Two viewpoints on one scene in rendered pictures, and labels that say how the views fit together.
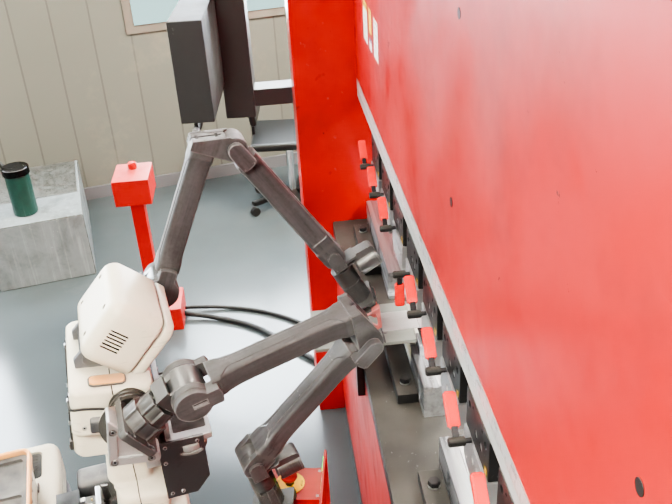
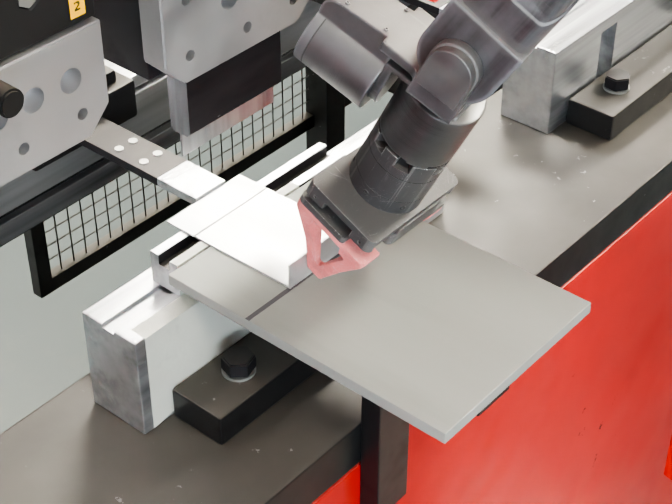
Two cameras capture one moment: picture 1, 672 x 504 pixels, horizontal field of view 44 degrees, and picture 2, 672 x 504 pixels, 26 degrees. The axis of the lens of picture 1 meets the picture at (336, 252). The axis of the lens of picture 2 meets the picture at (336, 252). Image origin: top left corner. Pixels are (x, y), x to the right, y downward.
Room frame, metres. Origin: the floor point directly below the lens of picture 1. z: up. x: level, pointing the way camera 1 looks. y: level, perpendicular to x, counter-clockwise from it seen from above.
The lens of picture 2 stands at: (2.44, 0.51, 1.69)
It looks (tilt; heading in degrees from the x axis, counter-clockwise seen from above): 38 degrees down; 224
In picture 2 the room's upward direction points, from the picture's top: straight up
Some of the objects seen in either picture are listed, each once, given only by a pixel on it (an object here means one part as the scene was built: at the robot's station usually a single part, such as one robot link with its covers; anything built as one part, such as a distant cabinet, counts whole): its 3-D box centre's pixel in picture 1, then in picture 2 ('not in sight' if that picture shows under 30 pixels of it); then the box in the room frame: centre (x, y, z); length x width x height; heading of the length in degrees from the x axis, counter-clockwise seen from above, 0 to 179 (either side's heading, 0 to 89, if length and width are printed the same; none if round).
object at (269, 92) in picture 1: (285, 104); not in sight; (3.11, 0.16, 1.17); 0.40 x 0.24 x 0.07; 4
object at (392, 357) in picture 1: (398, 363); (321, 322); (1.79, -0.15, 0.89); 0.30 x 0.05 x 0.03; 4
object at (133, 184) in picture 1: (146, 247); not in sight; (3.41, 0.89, 0.41); 0.25 x 0.20 x 0.83; 94
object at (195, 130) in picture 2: not in sight; (225, 74); (1.83, -0.20, 1.13); 0.10 x 0.02 x 0.10; 4
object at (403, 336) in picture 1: (361, 326); (377, 293); (1.82, -0.06, 1.00); 0.26 x 0.18 x 0.01; 94
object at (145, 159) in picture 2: not in sight; (101, 127); (1.84, -0.37, 1.01); 0.26 x 0.12 x 0.05; 94
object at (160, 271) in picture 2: (418, 328); (252, 215); (1.81, -0.21, 0.98); 0.20 x 0.03 x 0.03; 4
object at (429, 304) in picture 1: (447, 317); not in sight; (1.46, -0.23, 1.26); 0.15 x 0.09 x 0.17; 4
